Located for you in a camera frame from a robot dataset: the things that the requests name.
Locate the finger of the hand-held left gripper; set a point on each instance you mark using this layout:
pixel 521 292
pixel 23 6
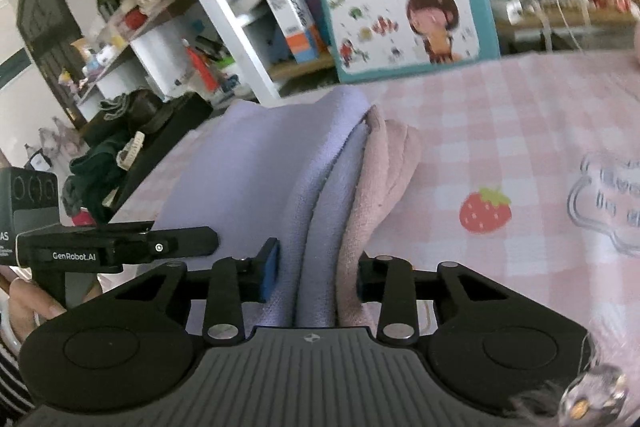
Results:
pixel 170 247

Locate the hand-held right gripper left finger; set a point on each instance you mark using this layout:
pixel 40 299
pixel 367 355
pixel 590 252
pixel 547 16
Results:
pixel 270 269

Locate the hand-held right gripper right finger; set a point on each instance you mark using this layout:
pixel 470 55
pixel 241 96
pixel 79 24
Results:
pixel 367 279

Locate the purple and beige sweater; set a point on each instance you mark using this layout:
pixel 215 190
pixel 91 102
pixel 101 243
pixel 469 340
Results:
pixel 240 167

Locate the pile of dark clothes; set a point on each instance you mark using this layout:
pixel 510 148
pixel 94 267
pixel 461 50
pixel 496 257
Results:
pixel 95 177

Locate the person's left hand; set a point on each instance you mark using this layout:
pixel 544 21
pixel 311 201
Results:
pixel 27 304

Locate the beige perforated shoe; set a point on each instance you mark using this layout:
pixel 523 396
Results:
pixel 131 149

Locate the black box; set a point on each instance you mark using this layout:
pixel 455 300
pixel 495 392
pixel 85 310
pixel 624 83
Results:
pixel 170 127

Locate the red orange bottle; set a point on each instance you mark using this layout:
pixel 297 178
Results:
pixel 200 67

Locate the pink checked tablecloth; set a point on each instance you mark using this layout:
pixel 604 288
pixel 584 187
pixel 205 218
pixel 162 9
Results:
pixel 500 132

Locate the dark door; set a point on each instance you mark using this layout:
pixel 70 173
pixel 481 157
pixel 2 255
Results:
pixel 50 22

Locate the white and orange carton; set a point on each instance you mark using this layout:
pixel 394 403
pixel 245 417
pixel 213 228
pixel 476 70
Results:
pixel 292 22

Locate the fluffy grey charm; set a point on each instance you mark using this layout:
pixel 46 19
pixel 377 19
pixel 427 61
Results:
pixel 590 394

